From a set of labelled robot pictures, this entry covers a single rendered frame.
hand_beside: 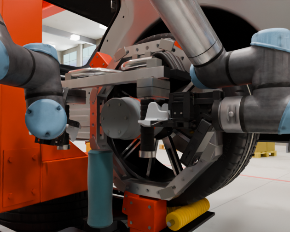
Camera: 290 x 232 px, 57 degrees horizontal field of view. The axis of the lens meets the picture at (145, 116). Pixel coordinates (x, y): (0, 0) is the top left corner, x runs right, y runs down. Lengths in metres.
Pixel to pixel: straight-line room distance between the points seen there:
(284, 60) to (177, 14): 0.21
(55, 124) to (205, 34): 0.34
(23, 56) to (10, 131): 0.60
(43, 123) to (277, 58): 0.44
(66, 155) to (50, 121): 0.71
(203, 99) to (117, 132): 0.34
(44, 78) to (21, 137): 0.57
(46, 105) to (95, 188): 0.48
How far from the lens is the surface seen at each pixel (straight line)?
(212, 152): 0.82
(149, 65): 0.72
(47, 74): 0.56
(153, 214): 0.96
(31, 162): 1.12
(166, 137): 1.02
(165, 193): 0.92
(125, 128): 0.81
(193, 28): 0.55
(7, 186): 1.09
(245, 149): 0.96
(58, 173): 1.21
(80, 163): 1.27
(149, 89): 0.67
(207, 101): 0.59
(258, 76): 0.54
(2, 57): 0.47
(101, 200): 0.96
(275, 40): 0.55
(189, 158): 0.60
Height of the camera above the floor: 0.83
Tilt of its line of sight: 2 degrees up
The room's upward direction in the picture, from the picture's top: straight up
